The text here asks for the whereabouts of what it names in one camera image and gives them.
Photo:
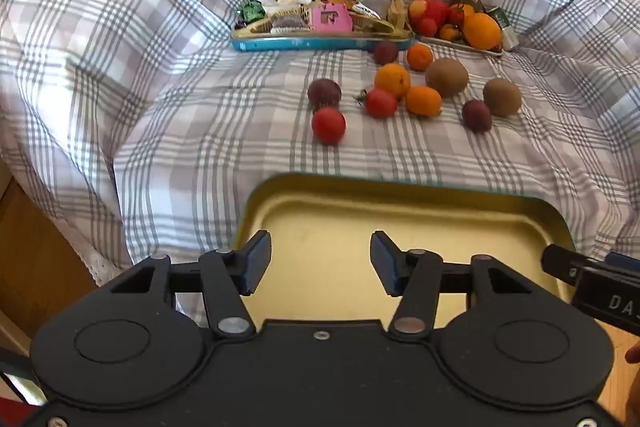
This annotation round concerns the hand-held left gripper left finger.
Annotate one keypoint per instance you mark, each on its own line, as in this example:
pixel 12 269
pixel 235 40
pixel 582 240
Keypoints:
pixel 259 262

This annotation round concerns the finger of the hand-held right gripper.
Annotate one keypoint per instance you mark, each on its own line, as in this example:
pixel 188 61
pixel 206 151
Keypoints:
pixel 625 261
pixel 565 264

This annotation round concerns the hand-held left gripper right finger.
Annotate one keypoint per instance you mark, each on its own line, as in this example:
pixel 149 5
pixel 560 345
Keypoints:
pixel 384 262

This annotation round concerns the gold tin tray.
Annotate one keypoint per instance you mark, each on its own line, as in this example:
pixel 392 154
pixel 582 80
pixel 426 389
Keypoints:
pixel 325 227

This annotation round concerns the red cherry tomato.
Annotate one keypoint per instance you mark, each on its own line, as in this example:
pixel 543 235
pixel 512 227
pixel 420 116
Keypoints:
pixel 382 103
pixel 328 125
pixel 427 27

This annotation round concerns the small orange tangerine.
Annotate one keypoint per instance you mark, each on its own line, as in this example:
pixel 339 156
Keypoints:
pixel 419 57
pixel 392 79
pixel 423 101
pixel 468 9

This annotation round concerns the dark purple plum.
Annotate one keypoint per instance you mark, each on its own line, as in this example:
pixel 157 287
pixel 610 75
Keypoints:
pixel 324 92
pixel 476 115
pixel 385 52

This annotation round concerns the brown kiwi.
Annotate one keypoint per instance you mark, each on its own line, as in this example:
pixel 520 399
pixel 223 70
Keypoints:
pixel 446 77
pixel 502 96

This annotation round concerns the white lace bed sheet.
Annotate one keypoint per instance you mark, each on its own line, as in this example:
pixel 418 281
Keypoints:
pixel 100 264

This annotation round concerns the grey plaid blanket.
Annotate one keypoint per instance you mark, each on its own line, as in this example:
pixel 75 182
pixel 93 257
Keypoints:
pixel 150 107

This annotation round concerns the blue snack tin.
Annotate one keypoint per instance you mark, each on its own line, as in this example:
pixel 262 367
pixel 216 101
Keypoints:
pixel 300 43

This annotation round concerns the white plate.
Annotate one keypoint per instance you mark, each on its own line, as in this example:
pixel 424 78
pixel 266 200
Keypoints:
pixel 481 50

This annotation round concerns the small tangerine with leaves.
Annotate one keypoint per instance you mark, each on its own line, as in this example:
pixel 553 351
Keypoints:
pixel 448 32

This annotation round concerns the purple and white candy packet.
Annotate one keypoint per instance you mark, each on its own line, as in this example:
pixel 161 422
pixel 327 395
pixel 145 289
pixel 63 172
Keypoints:
pixel 287 22

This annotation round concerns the green and white can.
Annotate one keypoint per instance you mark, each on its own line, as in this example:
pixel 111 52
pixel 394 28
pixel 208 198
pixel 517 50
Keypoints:
pixel 505 29

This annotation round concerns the large orange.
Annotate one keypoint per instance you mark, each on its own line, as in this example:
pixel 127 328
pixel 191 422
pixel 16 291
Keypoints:
pixel 481 32

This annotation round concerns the pink snack packet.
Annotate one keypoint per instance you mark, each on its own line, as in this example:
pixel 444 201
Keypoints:
pixel 330 18

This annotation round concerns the green candy wrapper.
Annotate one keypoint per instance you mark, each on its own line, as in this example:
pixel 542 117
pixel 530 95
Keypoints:
pixel 251 11

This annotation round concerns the brown paper bag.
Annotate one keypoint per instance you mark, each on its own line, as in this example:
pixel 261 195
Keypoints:
pixel 398 9

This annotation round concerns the red apple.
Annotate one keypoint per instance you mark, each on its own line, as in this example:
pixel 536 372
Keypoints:
pixel 430 9

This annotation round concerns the red tomato with green calyx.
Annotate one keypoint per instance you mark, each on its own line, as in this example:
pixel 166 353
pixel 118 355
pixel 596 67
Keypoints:
pixel 455 15

